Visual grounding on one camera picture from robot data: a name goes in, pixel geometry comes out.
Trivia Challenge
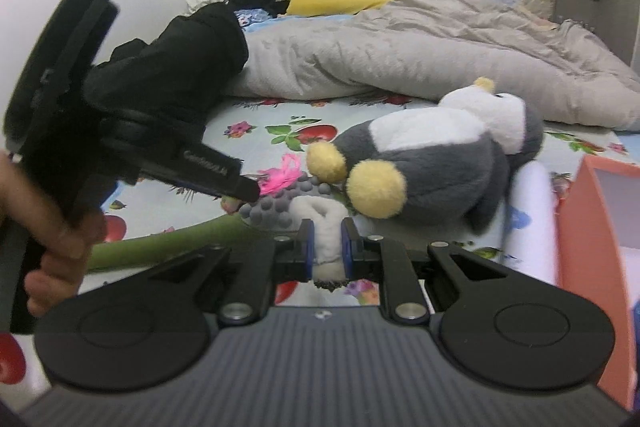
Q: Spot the pink yarn tuft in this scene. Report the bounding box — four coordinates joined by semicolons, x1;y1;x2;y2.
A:
257;154;302;196

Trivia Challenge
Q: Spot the left hand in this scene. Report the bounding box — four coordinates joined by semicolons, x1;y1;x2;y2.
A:
1;154;106;317

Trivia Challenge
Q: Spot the floral fruit tablecloth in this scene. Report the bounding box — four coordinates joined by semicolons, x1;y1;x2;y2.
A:
0;93;632;388

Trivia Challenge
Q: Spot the black garment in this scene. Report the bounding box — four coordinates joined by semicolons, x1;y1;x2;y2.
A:
84;0;288;138

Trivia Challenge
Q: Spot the green plush toothbrush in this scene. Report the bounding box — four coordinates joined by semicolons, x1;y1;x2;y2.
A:
86;173;352;293

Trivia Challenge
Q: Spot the grey penguin plush toy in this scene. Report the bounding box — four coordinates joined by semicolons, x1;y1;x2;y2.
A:
306;77;544;232

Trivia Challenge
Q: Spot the light blue cloth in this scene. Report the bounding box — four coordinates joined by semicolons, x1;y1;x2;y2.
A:
234;9;352;32

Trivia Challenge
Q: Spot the white spray can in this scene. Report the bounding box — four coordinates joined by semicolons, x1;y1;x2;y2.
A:
503;161;559;285

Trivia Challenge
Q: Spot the grey quilt blanket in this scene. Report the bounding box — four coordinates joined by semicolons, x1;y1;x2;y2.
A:
228;0;639;132

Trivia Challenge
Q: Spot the pink cardboard box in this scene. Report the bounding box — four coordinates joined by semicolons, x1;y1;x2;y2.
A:
556;156;640;410

